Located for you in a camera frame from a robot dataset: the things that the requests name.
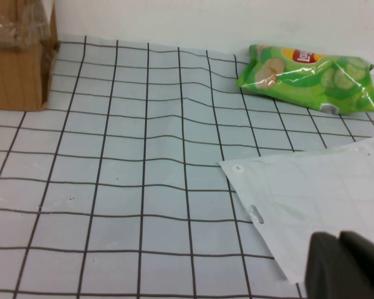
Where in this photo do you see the green Lay's cucumber chip bag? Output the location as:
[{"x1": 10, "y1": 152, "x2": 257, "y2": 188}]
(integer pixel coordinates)
[{"x1": 236, "y1": 44, "x2": 374, "y2": 116}]

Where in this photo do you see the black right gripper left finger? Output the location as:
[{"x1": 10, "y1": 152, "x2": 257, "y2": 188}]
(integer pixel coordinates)
[{"x1": 304, "y1": 232, "x2": 374, "y2": 299}]

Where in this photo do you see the white black-grid tablecloth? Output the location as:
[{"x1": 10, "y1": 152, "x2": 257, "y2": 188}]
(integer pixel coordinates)
[{"x1": 0, "y1": 33, "x2": 374, "y2": 299}]

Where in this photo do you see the taped brown cardboard box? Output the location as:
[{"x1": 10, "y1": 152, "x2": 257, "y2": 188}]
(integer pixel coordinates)
[{"x1": 0, "y1": 0, "x2": 60, "y2": 112}]

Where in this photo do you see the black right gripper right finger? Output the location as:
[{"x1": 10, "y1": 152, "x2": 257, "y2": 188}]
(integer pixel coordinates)
[{"x1": 339, "y1": 230, "x2": 374, "y2": 299}]

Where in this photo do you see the white plastic zip bag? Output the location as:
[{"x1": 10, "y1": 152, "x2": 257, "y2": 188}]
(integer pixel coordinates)
[{"x1": 218, "y1": 138, "x2": 374, "y2": 285}]

